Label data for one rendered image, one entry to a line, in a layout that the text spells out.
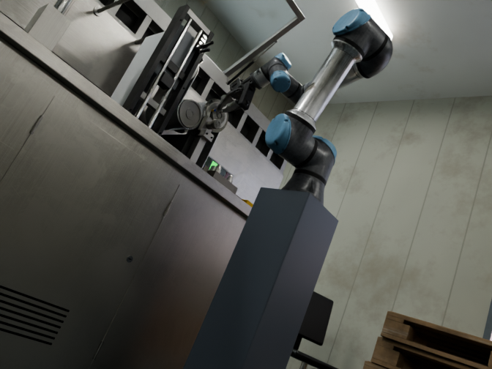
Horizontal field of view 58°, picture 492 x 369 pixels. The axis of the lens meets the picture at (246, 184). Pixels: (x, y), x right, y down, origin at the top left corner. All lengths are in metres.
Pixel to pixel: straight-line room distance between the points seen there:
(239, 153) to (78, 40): 1.05
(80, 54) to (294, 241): 1.22
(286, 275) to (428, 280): 2.72
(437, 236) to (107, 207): 3.15
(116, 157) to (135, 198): 0.15
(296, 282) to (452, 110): 3.58
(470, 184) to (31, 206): 3.59
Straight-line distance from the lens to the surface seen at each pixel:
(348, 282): 4.20
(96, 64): 2.07
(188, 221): 1.58
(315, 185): 1.46
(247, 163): 2.60
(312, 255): 1.42
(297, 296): 1.39
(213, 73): 2.45
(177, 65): 1.77
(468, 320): 3.81
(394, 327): 2.79
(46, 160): 1.32
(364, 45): 1.54
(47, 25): 1.72
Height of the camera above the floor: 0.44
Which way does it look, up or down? 18 degrees up
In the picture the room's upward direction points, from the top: 24 degrees clockwise
